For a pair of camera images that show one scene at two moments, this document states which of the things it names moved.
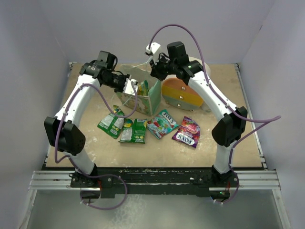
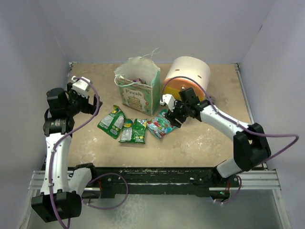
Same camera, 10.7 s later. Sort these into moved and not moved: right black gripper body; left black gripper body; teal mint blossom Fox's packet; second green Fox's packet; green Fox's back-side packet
Moved: right black gripper body; left black gripper body
Not moved: green Fox's back-side packet; teal mint blossom Fox's packet; second green Fox's packet
